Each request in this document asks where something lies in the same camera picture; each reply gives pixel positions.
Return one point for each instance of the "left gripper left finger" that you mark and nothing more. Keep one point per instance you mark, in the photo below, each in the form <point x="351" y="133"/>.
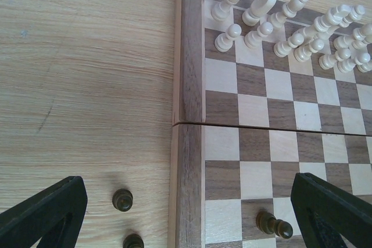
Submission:
<point x="50" y="218"/>

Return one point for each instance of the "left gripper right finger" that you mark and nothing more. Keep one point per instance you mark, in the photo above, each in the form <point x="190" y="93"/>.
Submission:
<point x="327" y="215"/>

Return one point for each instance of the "dark piece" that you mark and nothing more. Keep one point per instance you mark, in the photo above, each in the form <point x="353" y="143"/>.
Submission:
<point x="268" y="224"/>

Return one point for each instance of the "dark pawn table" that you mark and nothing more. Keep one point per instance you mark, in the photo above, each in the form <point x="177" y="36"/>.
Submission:
<point x="122" y="200"/>
<point x="133" y="241"/>

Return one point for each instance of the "white pawn front row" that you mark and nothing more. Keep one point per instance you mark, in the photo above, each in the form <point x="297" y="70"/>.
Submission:
<point x="349" y="64"/>

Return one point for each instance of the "white pawn piece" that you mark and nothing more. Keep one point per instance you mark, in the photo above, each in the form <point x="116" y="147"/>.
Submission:
<point x="283" y="48"/>
<point x="328" y="61"/>
<point x="255" y="37"/>
<point x="303" y="53"/>
<point x="224" y="41"/>

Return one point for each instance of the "white rook piece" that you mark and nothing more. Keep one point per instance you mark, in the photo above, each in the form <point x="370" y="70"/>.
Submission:
<point x="221" y="10"/>

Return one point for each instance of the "wooden chess board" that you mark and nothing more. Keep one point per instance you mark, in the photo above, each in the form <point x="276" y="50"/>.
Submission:
<point x="246" y="121"/>

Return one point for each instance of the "white bishop piece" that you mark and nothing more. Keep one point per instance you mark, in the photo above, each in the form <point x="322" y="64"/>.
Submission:
<point x="288" y="10"/>
<point x="358" y="34"/>

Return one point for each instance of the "white queen piece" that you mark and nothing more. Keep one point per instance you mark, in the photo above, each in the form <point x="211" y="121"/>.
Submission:
<point x="322" y="23"/>

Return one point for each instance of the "white king piece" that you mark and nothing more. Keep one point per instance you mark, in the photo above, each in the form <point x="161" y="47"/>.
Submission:
<point x="356" y="13"/>

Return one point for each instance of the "white knight piece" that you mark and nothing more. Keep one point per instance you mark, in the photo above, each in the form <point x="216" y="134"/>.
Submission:
<point x="256" y="11"/>

